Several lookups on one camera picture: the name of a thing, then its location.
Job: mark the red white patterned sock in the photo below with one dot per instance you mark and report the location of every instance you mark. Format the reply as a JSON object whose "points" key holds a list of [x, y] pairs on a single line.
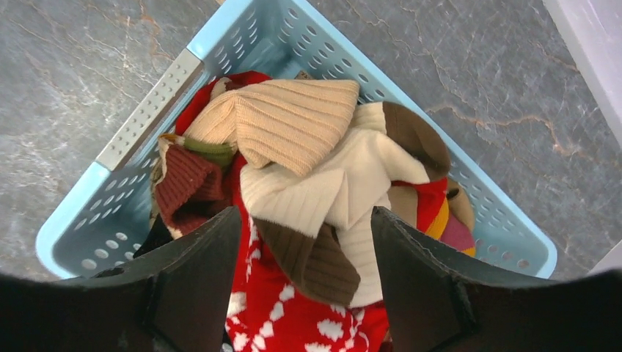
{"points": [[266, 312]]}

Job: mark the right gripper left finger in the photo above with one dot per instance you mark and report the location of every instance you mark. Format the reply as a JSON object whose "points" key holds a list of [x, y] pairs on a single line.
{"points": [[173, 298]]}

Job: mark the light blue plastic basket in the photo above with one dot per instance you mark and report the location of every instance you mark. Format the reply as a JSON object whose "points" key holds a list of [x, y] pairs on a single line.
{"points": [[104, 218]]}

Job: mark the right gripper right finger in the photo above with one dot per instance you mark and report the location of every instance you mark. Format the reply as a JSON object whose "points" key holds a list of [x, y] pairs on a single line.
{"points": [[439, 299]]}

